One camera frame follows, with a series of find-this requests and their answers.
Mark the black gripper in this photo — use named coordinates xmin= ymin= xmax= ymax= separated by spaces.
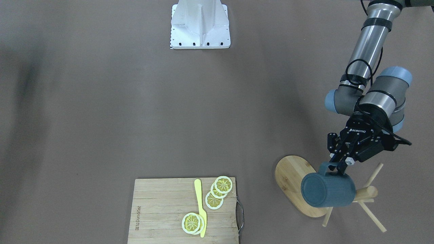
xmin=327 ymin=112 xmax=399 ymax=175

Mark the dark blue mug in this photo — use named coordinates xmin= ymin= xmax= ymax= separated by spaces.
xmin=300 ymin=162 xmax=356 ymax=207

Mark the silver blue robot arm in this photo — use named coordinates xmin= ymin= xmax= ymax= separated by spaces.
xmin=321 ymin=0 xmax=433 ymax=176

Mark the wooden cup storage rack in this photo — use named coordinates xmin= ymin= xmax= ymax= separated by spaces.
xmin=275 ymin=156 xmax=386 ymax=232

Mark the lemon slice middle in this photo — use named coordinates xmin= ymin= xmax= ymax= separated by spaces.
xmin=210 ymin=183 xmax=228 ymax=199

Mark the yellow plastic knife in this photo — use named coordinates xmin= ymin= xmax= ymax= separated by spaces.
xmin=194 ymin=179 xmax=207 ymax=238

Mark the lemon slice under knife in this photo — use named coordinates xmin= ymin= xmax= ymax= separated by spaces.
xmin=181 ymin=212 xmax=205 ymax=235

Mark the wooden cutting board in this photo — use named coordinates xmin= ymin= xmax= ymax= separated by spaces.
xmin=127 ymin=177 xmax=243 ymax=244

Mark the lemon slice near handle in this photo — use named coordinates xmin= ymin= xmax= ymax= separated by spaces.
xmin=214 ymin=176 xmax=234 ymax=194

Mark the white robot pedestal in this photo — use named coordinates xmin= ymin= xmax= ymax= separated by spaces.
xmin=170 ymin=0 xmax=231 ymax=49

